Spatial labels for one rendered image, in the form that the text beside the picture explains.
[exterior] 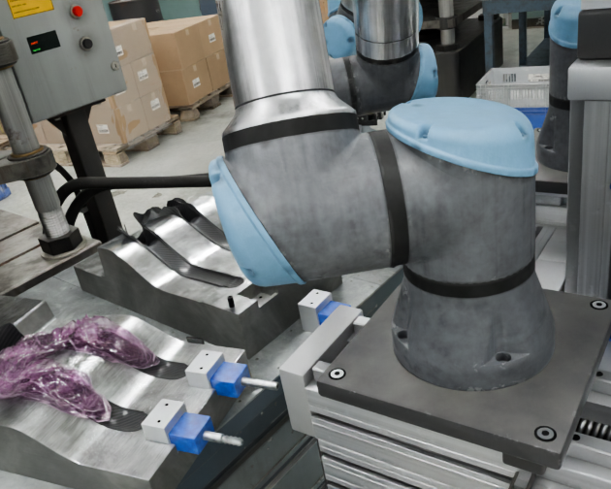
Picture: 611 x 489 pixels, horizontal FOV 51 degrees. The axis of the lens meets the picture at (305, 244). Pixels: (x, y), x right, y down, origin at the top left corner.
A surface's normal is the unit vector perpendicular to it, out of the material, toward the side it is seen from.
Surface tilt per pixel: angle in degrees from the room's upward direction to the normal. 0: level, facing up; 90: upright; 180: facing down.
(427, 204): 74
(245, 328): 90
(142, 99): 81
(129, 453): 0
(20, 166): 90
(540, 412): 0
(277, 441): 90
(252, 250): 91
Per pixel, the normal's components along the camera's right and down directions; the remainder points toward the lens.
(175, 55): -0.35, 0.48
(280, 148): -0.10, 0.08
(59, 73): 0.76, 0.18
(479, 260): 0.00, 0.46
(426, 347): -0.70, 0.15
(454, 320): -0.37, 0.19
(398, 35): 0.18, 0.71
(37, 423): 0.22, -0.79
